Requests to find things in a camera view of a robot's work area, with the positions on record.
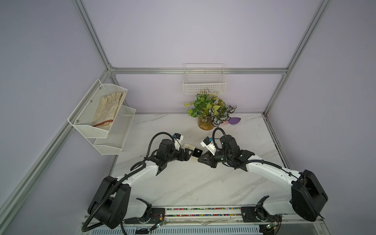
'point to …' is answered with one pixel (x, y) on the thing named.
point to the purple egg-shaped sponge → (234, 120)
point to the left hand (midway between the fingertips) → (187, 152)
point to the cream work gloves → (107, 107)
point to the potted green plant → (210, 110)
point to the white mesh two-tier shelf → (108, 140)
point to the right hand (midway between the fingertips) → (201, 160)
